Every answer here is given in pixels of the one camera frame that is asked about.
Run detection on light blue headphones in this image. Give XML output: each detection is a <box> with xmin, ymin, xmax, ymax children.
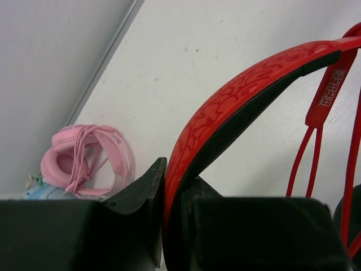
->
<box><xmin>21</xmin><ymin>174</ymin><xmax>107</xmax><ymax>201</ymax></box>

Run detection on pink headphones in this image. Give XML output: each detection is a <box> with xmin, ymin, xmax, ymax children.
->
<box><xmin>40</xmin><ymin>124</ymin><xmax>134</xmax><ymax>198</ymax></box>

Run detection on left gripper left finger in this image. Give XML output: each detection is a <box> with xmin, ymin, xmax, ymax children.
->
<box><xmin>1</xmin><ymin>158</ymin><xmax>167</xmax><ymax>270</ymax></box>

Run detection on aluminium table frame rail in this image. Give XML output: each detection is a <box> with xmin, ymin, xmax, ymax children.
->
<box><xmin>64</xmin><ymin>0</ymin><xmax>145</xmax><ymax>126</ymax></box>

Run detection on red black headphones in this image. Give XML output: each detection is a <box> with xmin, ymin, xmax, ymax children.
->
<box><xmin>162</xmin><ymin>24</ymin><xmax>360</xmax><ymax>270</ymax></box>

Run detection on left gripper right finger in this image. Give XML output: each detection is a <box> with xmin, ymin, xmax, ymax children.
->
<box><xmin>180</xmin><ymin>178</ymin><xmax>350</xmax><ymax>270</ymax></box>

